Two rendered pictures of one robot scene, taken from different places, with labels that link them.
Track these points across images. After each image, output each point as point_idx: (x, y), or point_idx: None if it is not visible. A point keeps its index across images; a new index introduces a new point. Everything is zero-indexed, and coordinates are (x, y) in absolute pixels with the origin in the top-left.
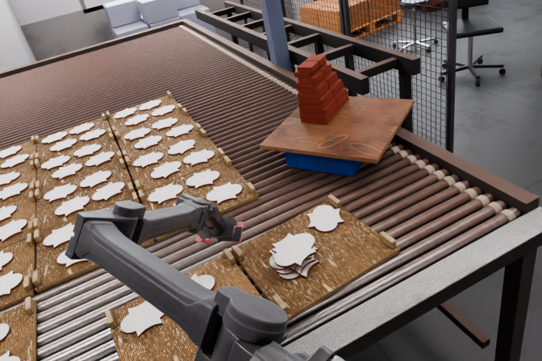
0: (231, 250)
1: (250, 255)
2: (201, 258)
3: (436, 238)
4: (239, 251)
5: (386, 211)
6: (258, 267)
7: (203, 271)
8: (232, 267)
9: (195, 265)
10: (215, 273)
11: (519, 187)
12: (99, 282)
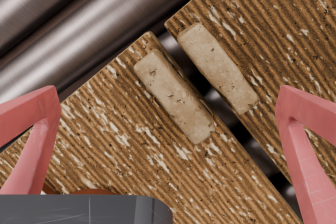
0: None
1: (278, 61)
2: (14, 32)
3: None
4: (236, 87)
5: None
6: (328, 143)
7: (66, 155)
8: (201, 142)
9: (9, 92)
10: (128, 171)
11: None
12: None
